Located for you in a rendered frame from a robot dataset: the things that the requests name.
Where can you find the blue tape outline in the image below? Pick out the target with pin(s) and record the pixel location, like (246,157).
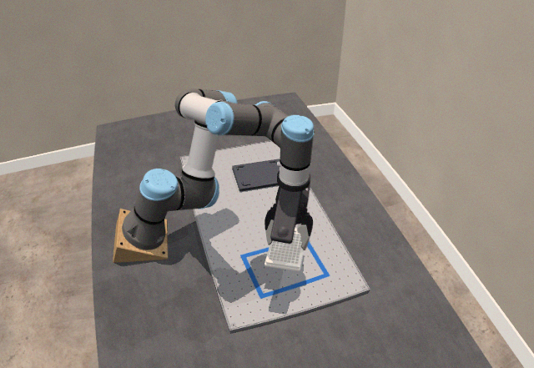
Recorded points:
(290,287)

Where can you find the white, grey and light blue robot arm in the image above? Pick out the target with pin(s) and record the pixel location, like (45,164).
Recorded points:
(197,188)

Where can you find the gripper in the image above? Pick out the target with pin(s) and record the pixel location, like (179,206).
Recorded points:
(304,220)

